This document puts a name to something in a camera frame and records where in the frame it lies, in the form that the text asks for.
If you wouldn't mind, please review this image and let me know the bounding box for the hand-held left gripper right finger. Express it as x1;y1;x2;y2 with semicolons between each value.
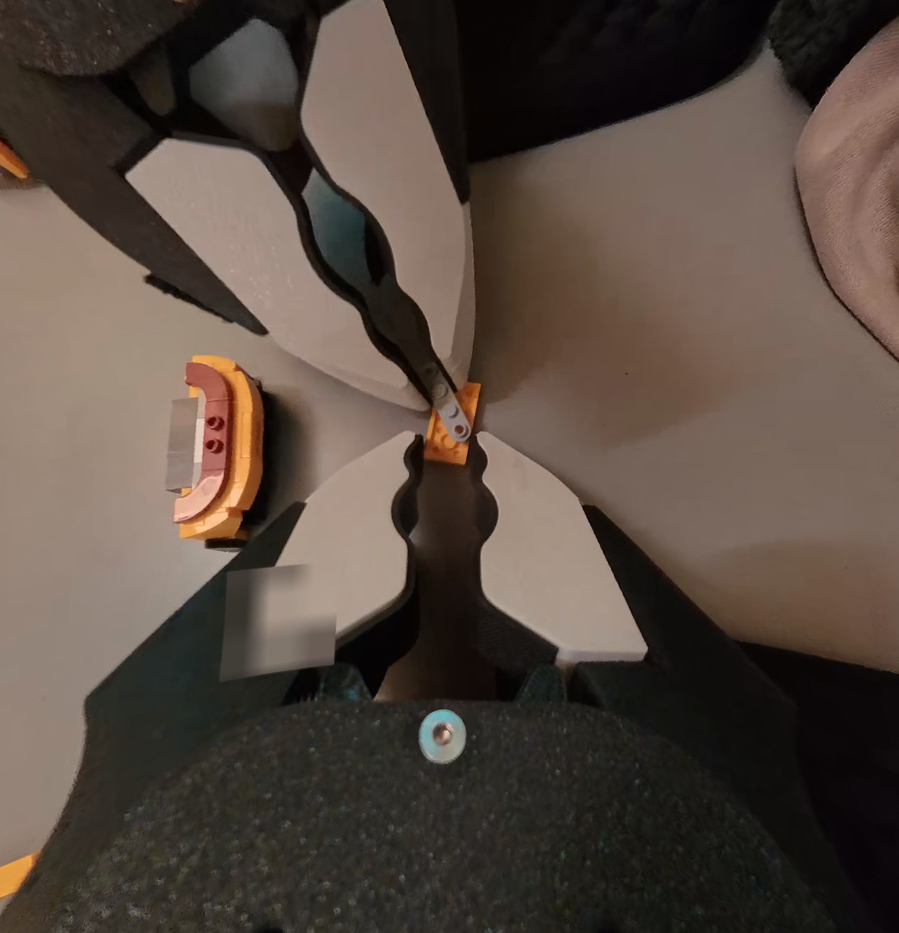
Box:
470;432;649;663

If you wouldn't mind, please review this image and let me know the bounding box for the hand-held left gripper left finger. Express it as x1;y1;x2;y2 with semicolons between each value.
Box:
274;430;425;650

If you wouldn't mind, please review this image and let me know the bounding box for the thin grey lego plate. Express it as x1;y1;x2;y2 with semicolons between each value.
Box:
419;359;474;443

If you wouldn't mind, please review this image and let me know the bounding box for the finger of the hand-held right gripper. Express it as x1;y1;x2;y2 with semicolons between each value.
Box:
298;0;481;387
125;137;436;411

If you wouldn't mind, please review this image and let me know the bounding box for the black lego car build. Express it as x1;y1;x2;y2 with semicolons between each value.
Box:
0;120;31;183

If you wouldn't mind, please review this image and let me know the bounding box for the black fleece jacket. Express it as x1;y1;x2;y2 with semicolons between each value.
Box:
460;0;899;165

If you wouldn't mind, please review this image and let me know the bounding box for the curved orange and maroon lego assembly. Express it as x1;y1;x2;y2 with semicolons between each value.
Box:
161;353;270;551

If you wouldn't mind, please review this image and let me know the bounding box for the flat orange lego piece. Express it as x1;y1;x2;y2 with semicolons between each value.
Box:
0;851;41;903

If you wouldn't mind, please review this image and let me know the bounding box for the orange lego plate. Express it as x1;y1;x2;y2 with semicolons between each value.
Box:
424;381;484;465

